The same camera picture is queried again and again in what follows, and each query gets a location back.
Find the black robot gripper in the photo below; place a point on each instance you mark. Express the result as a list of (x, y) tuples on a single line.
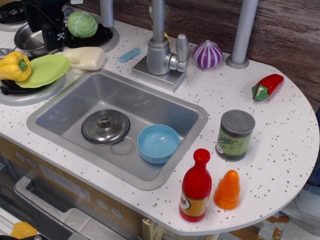
[(47, 16)]

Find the red plastic sauce bottle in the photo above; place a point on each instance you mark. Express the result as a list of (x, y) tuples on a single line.
[(196, 188)]

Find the grey toy sink basin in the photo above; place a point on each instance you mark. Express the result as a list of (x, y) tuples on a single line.
[(60, 121)]

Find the steel toy pot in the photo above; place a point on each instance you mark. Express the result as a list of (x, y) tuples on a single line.
[(30, 42)]

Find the green toy cabbage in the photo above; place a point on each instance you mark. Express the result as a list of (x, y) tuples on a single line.
[(82, 24)]

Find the green plastic plate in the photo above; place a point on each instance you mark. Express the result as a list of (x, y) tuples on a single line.
[(45, 70)]

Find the back left stove burner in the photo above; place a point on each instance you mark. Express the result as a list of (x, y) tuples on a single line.
[(12, 16)]

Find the stove burner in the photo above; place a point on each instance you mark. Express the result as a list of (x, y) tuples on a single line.
[(35, 97), (106, 38), (12, 16)]

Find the yellow toy bell pepper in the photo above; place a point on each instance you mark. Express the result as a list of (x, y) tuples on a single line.
[(15, 67)]

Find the back right stove burner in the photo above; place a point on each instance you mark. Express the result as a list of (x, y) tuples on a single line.
[(106, 38)]

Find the front left stove burner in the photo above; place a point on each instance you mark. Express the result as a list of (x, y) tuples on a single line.
[(35, 97)]

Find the light blue toy utensil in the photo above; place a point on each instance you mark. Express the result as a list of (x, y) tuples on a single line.
[(131, 54)]

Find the steel pot lid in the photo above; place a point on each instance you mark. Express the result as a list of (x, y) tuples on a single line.
[(106, 127)]

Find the grey toy faucet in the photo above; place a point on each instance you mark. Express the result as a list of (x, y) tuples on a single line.
[(160, 66)]

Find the light blue plastic bowl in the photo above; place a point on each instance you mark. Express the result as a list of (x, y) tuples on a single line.
[(156, 143)]

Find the purple striped toy onion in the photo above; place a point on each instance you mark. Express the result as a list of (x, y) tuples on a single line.
[(207, 55)]

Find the yellow toy on floor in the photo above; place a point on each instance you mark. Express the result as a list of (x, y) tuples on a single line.
[(22, 230)]

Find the green labelled toy can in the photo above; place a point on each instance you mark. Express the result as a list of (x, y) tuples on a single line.
[(236, 128)]

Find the red toy chili pepper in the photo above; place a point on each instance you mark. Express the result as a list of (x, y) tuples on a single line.
[(266, 86)]

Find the orange plastic carrot piece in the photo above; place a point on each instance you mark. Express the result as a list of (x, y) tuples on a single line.
[(227, 193)]

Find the grey left post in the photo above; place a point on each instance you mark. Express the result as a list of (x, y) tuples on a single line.
[(107, 13)]

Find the grey oven door handle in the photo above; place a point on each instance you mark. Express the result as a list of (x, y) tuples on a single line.
[(70, 214)]

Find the grey post with base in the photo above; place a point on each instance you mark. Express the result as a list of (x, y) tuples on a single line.
[(238, 59)]

